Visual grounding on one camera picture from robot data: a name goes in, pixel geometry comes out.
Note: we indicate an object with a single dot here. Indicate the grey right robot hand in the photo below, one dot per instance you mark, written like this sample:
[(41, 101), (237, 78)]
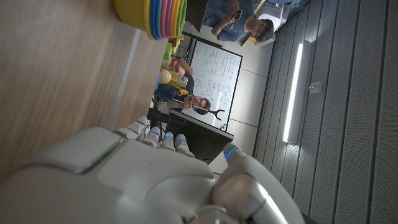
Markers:
[(124, 180)]

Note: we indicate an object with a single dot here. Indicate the rainbow stacking cups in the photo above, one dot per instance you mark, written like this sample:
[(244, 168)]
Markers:
[(140, 14)]

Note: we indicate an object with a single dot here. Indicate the black computer monitor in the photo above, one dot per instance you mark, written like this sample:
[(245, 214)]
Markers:
[(202, 140)]

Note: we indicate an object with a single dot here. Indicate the seated person in navy shirt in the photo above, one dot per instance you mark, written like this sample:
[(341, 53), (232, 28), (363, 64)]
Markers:
[(174, 91)]

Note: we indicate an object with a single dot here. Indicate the yellow juice carton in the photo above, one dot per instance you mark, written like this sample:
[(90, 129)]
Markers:
[(177, 84)]

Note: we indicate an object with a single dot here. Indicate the cream ball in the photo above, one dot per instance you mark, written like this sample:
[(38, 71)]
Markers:
[(164, 76)]

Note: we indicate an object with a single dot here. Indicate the white stick with black fork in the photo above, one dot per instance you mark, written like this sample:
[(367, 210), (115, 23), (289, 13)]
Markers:
[(214, 111)]

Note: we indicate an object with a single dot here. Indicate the green cube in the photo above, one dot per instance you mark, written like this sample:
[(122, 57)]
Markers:
[(168, 51)]

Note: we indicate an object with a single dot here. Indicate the whiteboard with writing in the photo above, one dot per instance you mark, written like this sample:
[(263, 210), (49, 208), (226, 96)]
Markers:
[(217, 77)]

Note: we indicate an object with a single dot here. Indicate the black laptop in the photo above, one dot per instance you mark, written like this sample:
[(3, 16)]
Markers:
[(196, 12)]

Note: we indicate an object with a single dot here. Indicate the standing person in blue shirt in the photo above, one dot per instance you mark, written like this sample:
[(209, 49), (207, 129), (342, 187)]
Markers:
[(230, 26)]

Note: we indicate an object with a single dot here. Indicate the long ceiling light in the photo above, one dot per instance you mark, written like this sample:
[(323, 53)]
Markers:
[(292, 93)]

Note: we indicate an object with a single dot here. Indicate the white ceiling sensor box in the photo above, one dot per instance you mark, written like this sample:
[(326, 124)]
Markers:
[(316, 88)]

